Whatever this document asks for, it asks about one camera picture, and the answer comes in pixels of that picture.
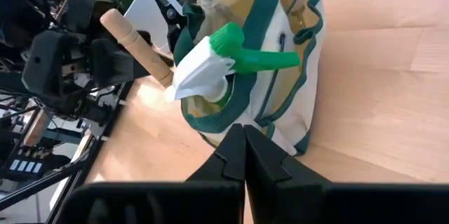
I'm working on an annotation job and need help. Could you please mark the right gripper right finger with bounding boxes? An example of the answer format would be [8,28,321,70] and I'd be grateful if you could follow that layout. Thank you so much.
[244,124,449,224]

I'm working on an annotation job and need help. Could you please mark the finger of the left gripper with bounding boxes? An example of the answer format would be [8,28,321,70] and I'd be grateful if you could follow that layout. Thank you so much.
[135,29,154,48]
[91,37,152,89]

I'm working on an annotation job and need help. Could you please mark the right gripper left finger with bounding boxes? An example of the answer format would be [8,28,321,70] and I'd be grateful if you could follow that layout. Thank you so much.
[58,124,246,224]

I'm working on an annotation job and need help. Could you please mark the wooden-handled hand trowel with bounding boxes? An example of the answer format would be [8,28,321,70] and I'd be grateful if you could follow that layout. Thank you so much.
[99,8,175,89]

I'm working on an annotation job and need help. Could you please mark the small green-handled pruner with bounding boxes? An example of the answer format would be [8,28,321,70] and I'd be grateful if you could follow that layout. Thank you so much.
[145,0,198,55]

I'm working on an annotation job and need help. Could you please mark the green spray bottle white trigger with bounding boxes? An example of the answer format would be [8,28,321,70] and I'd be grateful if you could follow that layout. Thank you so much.
[163,22,302,110]

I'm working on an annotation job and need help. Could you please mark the cream gardening bag green trim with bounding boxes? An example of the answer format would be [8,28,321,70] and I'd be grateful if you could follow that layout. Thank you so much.
[173,0,326,157]

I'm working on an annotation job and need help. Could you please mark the white hexagonal plant pot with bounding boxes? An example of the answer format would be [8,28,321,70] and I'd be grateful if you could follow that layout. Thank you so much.
[123,0,173,54]

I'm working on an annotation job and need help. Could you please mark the black box white labels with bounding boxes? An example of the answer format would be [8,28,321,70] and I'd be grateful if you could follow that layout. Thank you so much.
[0,152,47,183]

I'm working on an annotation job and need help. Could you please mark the black aluminium table frame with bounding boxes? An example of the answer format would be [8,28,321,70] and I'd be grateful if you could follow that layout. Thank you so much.
[0,79,135,224]

